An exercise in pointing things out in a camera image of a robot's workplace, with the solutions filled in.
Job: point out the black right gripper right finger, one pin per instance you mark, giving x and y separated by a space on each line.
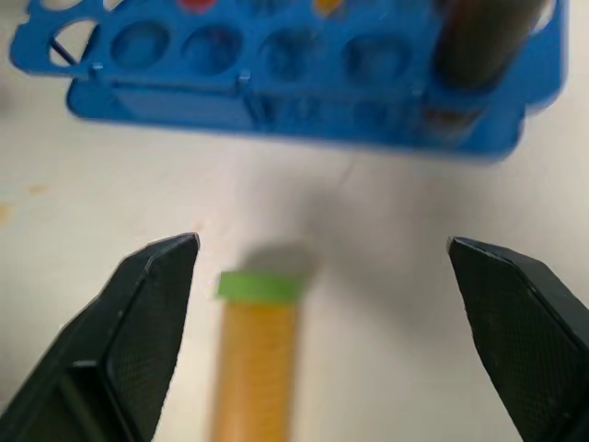
520 336

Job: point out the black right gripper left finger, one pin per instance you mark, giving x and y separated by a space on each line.
124 340

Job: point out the green-capped yellow test tube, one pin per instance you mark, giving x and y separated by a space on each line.
255 359

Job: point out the dark brown test tube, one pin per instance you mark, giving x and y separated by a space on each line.
483 46

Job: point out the blue test tube rack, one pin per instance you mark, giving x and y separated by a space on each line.
294 83

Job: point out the red-capped test tube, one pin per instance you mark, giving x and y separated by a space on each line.
198 4

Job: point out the orange-capped test tube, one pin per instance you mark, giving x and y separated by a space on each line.
327 5

